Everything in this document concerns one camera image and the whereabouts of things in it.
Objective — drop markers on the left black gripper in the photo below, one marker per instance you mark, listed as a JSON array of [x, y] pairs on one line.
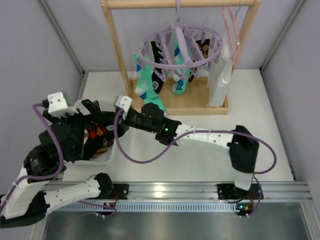
[[81, 116]]

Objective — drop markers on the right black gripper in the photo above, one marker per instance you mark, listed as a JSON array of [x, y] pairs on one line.
[[124, 120]]

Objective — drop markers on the argyle red orange sock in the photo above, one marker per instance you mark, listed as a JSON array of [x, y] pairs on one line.
[[95, 137]]

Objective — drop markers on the purple round clip hanger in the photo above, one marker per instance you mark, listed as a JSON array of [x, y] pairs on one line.
[[190, 52]]

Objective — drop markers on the black blue grey sock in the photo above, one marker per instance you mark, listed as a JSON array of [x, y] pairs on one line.
[[112, 127]]

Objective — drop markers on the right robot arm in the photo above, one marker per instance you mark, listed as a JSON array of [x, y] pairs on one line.
[[238, 144]]

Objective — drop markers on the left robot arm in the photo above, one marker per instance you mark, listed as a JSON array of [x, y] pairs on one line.
[[27, 202]]

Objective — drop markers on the brown socks in basket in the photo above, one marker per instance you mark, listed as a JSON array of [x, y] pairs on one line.
[[105, 148]]

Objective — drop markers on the white cloth on hanger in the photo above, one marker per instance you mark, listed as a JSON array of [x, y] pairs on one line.
[[220, 75]]

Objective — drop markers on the green sock front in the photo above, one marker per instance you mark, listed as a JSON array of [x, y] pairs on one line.
[[144, 88]]

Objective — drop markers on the green sock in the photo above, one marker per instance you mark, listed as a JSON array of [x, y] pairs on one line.
[[144, 88], [181, 76]]

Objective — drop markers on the green sock rear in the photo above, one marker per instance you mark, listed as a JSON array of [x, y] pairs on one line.
[[181, 76]]

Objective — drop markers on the white plastic basket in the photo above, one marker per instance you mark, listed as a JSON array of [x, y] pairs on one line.
[[106, 158]]

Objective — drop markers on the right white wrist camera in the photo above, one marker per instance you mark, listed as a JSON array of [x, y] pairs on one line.
[[123, 102]]

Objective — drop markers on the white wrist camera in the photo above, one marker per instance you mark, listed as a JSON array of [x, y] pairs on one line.
[[59, 106], [123, 102]]

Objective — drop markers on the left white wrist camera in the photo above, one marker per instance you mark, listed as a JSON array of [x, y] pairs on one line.
[[59, 106]]

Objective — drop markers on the wooden clothes rack frame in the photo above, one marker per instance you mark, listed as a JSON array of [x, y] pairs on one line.
[[196, 96]]

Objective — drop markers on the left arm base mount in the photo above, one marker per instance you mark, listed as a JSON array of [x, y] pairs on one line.
[[119, 192]]

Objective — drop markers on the pink wire hanger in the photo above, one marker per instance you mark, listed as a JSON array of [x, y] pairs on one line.
[[234, 39]]

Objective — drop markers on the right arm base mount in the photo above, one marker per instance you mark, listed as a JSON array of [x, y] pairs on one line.
[[228, 191]]

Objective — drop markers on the grey slotted cable duct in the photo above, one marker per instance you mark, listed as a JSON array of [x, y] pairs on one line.
[[220, 207]]

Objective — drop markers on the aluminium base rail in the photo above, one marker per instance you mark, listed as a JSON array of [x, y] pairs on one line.
[[274, 191]]

